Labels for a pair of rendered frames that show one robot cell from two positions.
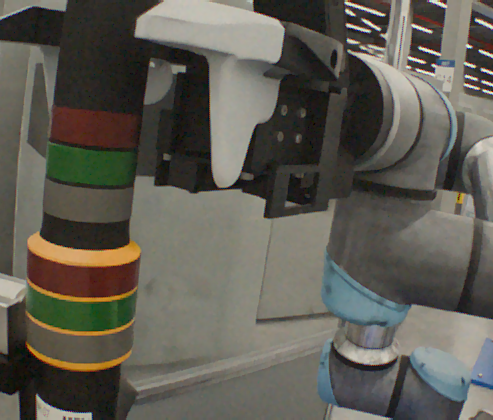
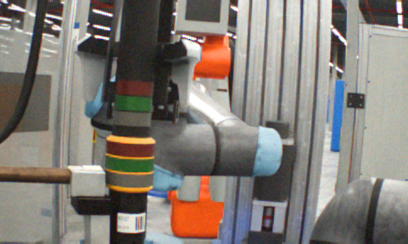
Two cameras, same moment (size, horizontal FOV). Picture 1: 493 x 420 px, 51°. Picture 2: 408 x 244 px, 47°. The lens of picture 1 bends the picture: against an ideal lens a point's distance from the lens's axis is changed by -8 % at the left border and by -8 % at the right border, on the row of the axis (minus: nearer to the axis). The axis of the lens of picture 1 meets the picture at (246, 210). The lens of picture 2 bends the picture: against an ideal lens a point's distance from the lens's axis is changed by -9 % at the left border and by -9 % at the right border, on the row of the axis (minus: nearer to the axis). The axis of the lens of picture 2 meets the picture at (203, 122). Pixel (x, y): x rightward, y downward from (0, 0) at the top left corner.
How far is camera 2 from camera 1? 0.33 m
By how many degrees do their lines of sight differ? 36
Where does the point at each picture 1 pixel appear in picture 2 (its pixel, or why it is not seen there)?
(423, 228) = (187, 132)
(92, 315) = (150, 164)
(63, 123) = (135, 87)
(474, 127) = not seen: hidden behind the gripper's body
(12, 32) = (86, 47)
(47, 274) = (134, 150)
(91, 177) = (147, 108)
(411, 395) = not seen: outside the picture
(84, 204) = (144, 119)
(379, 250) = (169, 147)
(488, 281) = (227, 153)
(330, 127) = not seen: hidden behind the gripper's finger
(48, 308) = (134, 164)
